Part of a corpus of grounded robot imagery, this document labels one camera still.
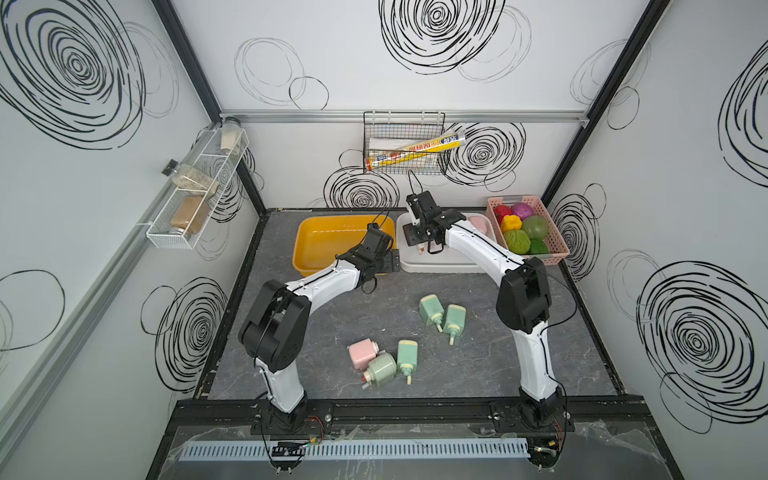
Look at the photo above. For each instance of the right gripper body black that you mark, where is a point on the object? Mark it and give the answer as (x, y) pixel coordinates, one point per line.
(415, 233)

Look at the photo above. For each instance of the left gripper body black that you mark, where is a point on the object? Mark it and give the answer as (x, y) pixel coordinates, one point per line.
(385, 264)

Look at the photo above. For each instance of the white plastic storage tray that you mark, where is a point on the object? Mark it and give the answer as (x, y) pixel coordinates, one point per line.
(413, 259)

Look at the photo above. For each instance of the yellow plastic storage tray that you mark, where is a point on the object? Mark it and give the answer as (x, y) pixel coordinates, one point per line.
(321, 239)

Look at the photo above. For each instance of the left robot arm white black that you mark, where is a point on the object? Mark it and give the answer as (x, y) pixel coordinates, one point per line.
(274, 330)

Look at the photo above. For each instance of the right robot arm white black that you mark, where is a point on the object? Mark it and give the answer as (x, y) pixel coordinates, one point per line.
(522, 304)

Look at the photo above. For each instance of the yellow red foil roll box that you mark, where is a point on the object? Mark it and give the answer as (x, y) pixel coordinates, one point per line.
(414, 151)

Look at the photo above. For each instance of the red toy pepper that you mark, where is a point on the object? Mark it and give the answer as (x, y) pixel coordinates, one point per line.
(501, 211)

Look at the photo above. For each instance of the yellow toy pepper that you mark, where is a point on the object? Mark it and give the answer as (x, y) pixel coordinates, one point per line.
(510, 223)

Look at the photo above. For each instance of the dark green toy vegetable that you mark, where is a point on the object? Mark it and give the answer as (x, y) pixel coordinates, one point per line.
(519, 242)

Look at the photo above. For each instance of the pink perforated plastic basket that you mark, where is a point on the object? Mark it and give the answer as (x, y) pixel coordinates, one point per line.
(558, 250)

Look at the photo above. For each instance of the purple toy vegetable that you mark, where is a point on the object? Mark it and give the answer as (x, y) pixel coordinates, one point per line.
(522, 210)

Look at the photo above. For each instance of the green toy apple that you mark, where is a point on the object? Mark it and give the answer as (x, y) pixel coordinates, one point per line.
(536, 227)

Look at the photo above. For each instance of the glass jar on shelf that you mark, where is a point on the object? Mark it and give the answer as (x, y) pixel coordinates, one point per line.
(229, 133)

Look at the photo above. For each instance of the clear bottle on shelf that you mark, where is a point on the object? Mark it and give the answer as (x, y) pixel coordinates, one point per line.
(188, 178)

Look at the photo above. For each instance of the black wire wall basket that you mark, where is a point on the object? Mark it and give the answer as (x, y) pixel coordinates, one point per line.
(388, 134)

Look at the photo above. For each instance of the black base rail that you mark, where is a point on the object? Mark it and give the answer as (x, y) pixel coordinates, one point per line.
(330, 418)

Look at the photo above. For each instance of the white wire wall shelf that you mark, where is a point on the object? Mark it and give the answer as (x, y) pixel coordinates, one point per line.
(207, 156)

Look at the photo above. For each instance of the aluminium wall rail back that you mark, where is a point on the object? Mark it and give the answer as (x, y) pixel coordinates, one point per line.
(451, 116)

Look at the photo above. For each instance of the aluminium wall rail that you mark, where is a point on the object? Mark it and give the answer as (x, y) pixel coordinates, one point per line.
(75, 321)
(451, 116)

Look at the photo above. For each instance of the white slotted cable duct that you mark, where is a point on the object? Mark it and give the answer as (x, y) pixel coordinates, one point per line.
(402, 449)

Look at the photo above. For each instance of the black corner frame post right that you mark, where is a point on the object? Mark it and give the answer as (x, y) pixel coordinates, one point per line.
(638, 39)

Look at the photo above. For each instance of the black corner frame post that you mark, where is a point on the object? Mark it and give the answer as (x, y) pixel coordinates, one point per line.
(184, 49)
(638, 39)

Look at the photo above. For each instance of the aluminium wall rail left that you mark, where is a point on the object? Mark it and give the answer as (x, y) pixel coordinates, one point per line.
(75, 321)

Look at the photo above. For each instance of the black corner frame post left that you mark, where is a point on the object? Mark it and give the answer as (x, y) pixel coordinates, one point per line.
(184, 49)

